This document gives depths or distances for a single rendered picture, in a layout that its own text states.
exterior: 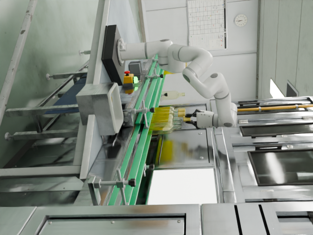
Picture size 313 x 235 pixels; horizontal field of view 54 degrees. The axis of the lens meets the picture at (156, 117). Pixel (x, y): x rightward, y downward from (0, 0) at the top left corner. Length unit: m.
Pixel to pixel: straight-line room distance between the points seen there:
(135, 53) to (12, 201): 1.02
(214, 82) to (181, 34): 6.11
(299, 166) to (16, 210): 1.36
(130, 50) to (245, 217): 1.21
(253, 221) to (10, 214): 0.69
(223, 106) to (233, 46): 6.14
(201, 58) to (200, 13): 6.00
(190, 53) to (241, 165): 0.66
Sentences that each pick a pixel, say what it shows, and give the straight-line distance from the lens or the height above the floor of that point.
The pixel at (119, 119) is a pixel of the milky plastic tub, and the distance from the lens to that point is 1.69.
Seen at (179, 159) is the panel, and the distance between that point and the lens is 1.74.
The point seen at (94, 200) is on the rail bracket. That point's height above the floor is 0.85.
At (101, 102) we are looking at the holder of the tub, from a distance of 1.50.
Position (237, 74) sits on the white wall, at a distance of 7.96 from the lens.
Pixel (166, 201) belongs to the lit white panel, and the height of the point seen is 1.08.
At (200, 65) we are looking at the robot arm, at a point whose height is 1.27.
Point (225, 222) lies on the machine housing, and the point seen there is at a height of 1.30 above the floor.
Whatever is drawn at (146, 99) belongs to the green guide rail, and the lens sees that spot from 1.88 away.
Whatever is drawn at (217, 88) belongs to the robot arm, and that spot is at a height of 1.35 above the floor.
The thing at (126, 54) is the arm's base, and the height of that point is 0.86.
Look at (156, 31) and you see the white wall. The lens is 7.66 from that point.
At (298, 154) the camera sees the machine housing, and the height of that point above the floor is 1.78.
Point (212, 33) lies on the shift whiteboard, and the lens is 7.63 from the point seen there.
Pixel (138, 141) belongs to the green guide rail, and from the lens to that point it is 1.63.
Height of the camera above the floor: 1.25
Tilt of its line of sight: 8 degrees down
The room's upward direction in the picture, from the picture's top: 87 degrees clockwise
